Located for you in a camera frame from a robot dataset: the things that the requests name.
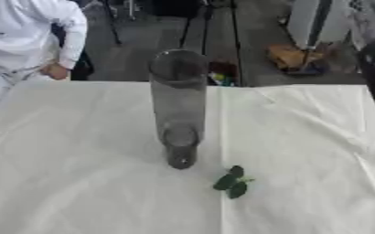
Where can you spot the brown bag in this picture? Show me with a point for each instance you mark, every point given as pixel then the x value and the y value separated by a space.
pixel 289 56

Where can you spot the person's hand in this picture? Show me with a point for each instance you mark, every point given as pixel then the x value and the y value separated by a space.
pixel 56 72

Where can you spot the black tripod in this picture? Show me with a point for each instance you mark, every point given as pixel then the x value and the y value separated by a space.
pixel 207 27

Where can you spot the white panel with black pole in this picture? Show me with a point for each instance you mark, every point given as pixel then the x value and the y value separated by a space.
pixel 316 24

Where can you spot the green leaf sprig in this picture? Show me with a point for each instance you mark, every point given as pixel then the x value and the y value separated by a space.
pixel 229 182

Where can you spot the colourful items box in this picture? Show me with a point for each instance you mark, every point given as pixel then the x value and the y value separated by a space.
pixel 223 73

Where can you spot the tall clear glass vase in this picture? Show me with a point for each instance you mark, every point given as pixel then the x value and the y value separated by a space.
pixel 178 100

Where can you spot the person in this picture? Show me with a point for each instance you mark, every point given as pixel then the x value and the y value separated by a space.
pixel 20 39

